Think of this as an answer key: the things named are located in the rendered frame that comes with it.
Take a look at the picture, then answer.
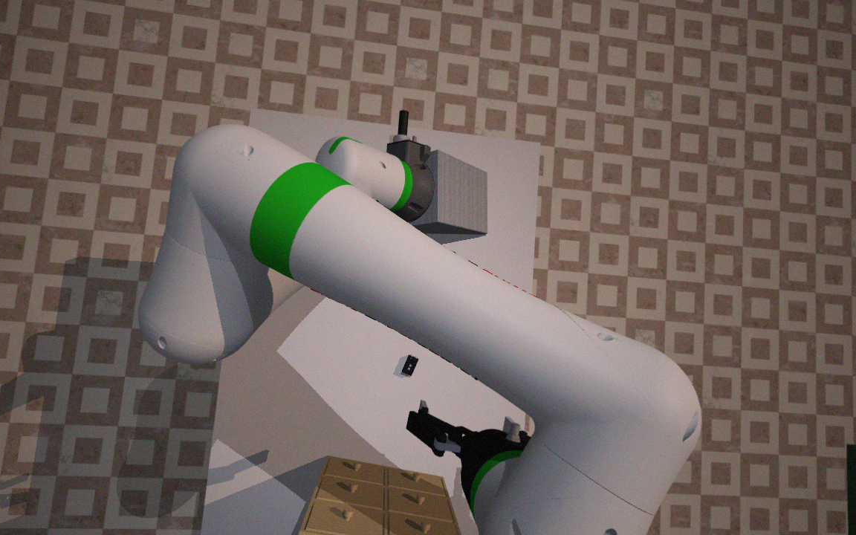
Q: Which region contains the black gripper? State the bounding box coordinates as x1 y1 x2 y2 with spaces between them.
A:
406 400 515 466

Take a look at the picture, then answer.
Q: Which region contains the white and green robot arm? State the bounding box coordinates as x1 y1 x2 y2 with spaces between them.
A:
138 110 701 535

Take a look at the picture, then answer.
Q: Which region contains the small wooden chest of drawers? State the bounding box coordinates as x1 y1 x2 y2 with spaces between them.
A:
299 455 461 535

